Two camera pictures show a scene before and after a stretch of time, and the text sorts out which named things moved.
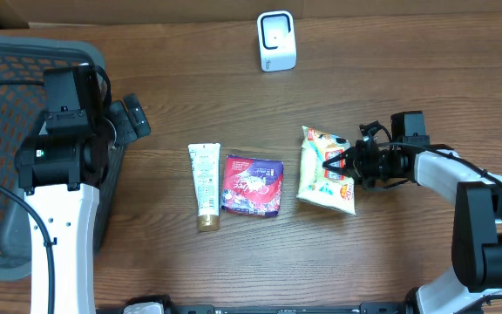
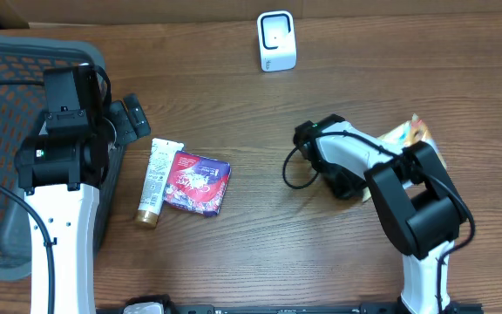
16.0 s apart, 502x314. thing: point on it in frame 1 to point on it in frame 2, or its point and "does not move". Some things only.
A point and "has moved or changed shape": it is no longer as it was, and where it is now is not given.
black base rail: (383, 308) does not move
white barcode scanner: (277, 42) does not move
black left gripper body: (128, 127) does not move
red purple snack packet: (252, 187) to (197, 184)
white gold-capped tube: (205, 160) to (161, 159)
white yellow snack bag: (322, 185) has moved or changed shape
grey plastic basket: (9, 75) does not move
